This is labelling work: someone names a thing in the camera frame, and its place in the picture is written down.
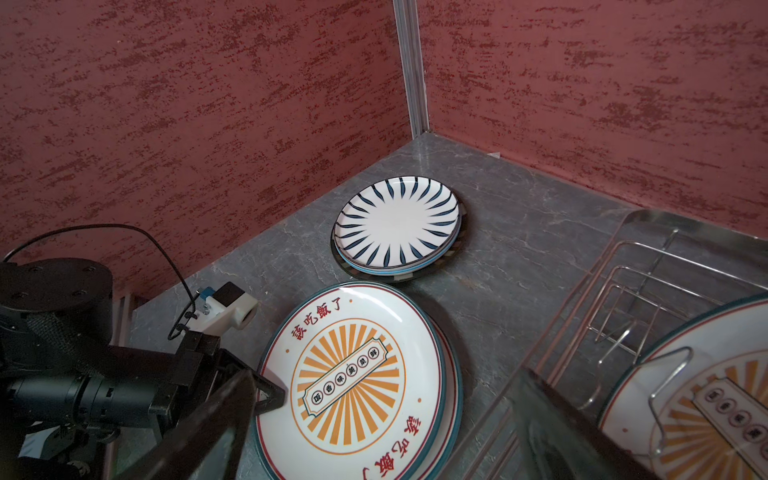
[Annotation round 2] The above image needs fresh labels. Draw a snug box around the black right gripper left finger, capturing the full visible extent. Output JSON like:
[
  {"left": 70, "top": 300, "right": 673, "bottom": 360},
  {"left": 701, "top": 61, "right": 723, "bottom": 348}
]
[{"left": 118, "top": 371, "right": 257, "bottom": 479}]

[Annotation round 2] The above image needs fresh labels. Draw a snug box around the white red rimmed plate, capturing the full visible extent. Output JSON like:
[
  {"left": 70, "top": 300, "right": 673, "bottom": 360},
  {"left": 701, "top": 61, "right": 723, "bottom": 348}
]
[{"left": 412, "top": 319, "right": 464, "bottom": 480}]

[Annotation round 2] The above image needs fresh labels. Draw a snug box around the white sunburst pattern plate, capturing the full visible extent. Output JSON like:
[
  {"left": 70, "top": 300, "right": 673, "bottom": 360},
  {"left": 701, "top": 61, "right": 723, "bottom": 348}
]
[{"left": 598, "top": 294, "right": 767, "bottom": 479}]

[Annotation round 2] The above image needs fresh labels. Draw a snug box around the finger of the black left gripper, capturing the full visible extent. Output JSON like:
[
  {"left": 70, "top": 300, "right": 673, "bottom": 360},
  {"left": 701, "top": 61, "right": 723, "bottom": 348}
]
[{"left": 218, "top": 349, "right": 286, "bottom": 417}]

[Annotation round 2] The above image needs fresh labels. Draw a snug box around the white rear sunburst plate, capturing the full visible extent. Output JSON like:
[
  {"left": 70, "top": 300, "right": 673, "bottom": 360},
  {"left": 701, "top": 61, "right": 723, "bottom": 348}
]
[{"left": 253, "top": 282, "right": 448, "bottom": 479}]

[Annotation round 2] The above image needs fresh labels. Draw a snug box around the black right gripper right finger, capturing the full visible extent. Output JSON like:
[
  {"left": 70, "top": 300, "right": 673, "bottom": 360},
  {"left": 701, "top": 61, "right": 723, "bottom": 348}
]
[{"left": 512, "top": 368, "right": 656, "bottom": 480}]

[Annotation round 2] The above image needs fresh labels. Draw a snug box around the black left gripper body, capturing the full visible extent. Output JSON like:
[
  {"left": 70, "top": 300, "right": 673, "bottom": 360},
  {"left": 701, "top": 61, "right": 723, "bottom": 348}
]
[{"left": 149, "top": 332, "right": 227, "bottom": 442}]

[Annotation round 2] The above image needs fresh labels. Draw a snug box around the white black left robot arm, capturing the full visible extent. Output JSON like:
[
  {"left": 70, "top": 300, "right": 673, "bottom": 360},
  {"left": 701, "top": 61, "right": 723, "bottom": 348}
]
[{"left": 1, "top": 258, "right": 285, "bottom": 479}]

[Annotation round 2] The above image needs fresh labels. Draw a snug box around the brown rimmed cream plate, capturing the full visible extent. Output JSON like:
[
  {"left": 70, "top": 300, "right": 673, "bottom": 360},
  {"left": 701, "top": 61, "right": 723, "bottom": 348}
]
[{"left": 329, "top": 201, "right": 471, "bottom": 284}]

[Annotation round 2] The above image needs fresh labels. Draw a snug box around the white blue striped plate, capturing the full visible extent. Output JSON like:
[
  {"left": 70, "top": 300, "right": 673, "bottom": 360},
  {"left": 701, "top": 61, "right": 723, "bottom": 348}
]
[{"left": 331, "top": 176, "right": 461, "bottom": 271}]

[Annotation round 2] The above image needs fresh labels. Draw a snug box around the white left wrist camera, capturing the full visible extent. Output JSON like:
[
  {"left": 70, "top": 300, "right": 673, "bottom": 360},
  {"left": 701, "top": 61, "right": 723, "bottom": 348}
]
[{"left": 186, "top": 282, "right": 259, "bottom": 336}]

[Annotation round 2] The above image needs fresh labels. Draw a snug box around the metal wire dish rack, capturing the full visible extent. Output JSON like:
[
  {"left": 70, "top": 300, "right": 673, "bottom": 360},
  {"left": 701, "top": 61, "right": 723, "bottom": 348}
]
[{"left": 441, "top": 210, "right": 767, "bottom": 479}]

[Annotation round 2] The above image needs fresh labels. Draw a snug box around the aluminium left corner post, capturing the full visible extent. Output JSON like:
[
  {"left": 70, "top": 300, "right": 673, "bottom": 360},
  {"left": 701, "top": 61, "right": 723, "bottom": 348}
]
[{"left": 392, "top": 0, "right": 430, "bottom": 138}]

